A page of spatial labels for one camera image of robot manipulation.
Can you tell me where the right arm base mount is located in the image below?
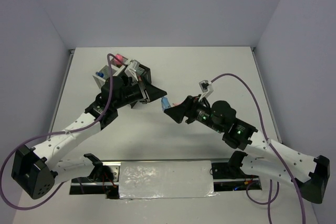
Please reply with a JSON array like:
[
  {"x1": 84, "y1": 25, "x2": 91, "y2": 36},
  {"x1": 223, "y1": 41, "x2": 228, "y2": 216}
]
[{"x1": 209, "y1": 159, "x2": 261, "y2": 192}]

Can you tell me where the blue utility knife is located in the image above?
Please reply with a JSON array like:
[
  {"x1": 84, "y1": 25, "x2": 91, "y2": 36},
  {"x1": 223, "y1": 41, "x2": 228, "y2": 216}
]
[{"x1": 161, "y1": 97, "x2": 171, "y2": 111}]

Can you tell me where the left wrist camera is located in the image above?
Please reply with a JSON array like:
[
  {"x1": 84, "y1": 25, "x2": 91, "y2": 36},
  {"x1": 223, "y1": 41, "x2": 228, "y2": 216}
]
[{"x1": 124, "y1": 60, "x2": 140, "y2": 79}]

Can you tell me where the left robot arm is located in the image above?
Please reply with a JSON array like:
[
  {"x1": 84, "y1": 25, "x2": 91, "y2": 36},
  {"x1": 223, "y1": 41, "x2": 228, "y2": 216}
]
[{"x1": 12, "y1": 76, "x2": 167, "y2": 200}]

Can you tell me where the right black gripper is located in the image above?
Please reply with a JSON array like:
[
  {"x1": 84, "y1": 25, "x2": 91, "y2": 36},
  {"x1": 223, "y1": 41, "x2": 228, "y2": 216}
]
[{"x1": 164, "y1": 94, "x2": 224, "y2": 133}]

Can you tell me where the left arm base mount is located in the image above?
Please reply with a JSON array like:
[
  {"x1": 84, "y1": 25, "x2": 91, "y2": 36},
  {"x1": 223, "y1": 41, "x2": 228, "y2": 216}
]
[{"x1": 69, "y1": 161, "x2": 121, "y2": 199}]

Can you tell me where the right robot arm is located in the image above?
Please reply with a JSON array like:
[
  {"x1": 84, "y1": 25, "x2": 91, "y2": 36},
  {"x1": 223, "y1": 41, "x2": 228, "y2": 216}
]
[{"x1": 161, "y1": 96, "x2": 330, "y2": 204}]

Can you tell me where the white slotted container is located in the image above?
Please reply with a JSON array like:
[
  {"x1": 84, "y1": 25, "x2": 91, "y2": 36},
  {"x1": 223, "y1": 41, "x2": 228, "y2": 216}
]
[{"x1": 93, "y1": 56, "x2": 131, "y2": 89}]

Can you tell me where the blue cap spray bottle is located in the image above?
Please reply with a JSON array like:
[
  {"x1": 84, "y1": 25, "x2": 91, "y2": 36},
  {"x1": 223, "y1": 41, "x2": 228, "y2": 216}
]
[{"x1": 96, "y1": 72, "x2": 104, "y2": 78}]

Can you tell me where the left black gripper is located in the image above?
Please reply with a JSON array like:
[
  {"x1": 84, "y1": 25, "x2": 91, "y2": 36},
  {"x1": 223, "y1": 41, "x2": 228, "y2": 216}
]
[{"x1": 113, "y1": 75, "x2": 167, "y2": 110}]

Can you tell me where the silver foil covered plate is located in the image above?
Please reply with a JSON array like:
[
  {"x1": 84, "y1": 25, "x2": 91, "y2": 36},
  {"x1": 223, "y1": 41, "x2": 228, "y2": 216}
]
[{"x1": 119, "y1": 161, "x2": 216, "y2": 199}]

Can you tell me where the pink cap glue bottle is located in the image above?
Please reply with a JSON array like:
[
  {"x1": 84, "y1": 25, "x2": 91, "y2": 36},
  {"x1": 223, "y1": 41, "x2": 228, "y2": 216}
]
[{"x1": 113, "y1": 54, "x2": 124, "y2": 66}]

